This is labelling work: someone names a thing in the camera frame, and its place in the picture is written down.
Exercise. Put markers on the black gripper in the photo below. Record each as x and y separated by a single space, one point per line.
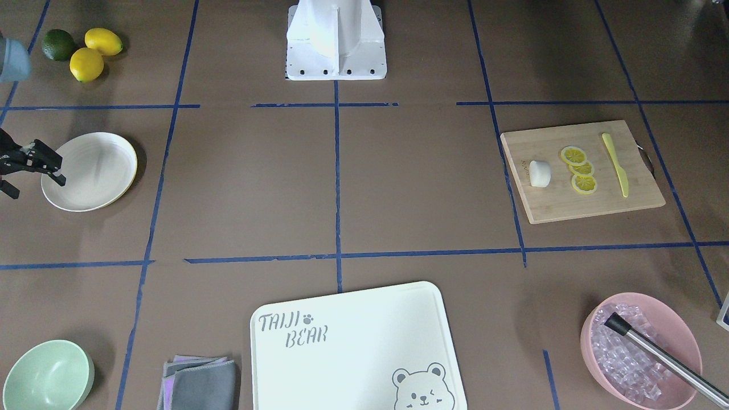
27 159

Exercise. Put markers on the cream round plate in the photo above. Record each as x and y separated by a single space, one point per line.
99 168

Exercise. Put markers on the cream bear tray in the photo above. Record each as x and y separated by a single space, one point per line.
384 348

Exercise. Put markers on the white steamed bun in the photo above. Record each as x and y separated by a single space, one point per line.
539 173

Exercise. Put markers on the yellow lemon near lime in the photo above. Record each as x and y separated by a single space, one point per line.
86 64

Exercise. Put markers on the green lime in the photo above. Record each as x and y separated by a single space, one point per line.
58 45

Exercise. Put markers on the yellow lemon far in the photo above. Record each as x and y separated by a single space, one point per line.
103 40

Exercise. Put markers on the green bowl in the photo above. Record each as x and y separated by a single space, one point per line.
57 374

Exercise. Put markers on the grey folded cloth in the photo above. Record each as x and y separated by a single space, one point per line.
198 382

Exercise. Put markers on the wooden cutting board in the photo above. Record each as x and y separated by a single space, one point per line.
559 201

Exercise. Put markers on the lemon slice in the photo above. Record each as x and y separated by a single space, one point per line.
573 156
584 185
584 170

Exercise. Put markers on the lemon slice middle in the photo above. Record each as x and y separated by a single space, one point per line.
584 170

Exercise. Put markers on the yellow plastic knife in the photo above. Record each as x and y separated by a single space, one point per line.
620 172

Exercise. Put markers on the clear ice cubes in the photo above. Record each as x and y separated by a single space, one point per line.
630 370

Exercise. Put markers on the pink bowl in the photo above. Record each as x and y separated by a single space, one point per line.
680 343

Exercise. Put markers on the white cup rack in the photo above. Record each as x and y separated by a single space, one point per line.
722 318

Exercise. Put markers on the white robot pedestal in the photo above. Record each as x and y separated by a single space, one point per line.
335 40

